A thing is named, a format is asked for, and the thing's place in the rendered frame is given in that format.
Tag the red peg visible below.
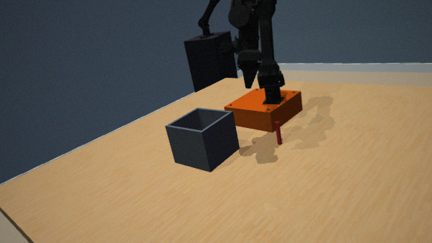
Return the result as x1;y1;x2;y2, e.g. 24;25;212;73
275;121;282;145

